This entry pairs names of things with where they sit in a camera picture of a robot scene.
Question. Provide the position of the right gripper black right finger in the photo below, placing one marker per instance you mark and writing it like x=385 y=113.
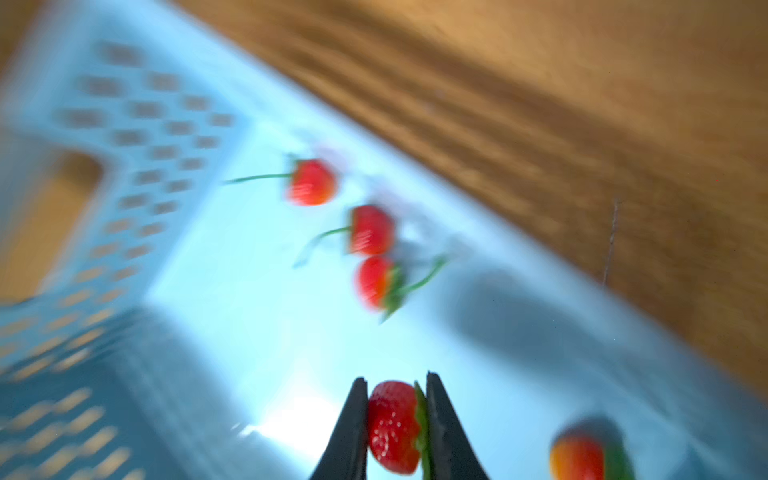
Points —
x=450 y=452

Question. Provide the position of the light blue plastic basket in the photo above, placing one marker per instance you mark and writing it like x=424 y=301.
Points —
x=173 y=337

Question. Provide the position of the red strawberry with stem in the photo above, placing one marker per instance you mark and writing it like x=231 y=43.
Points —
x=370 y=231

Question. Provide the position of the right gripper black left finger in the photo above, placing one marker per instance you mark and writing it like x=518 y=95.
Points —
x=345 y=457

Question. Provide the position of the red strawberry green leaves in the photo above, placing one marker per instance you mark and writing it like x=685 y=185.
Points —
x=382 y=284

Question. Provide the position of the orange red strawberry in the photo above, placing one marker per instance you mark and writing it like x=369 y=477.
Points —
x=592 y=449

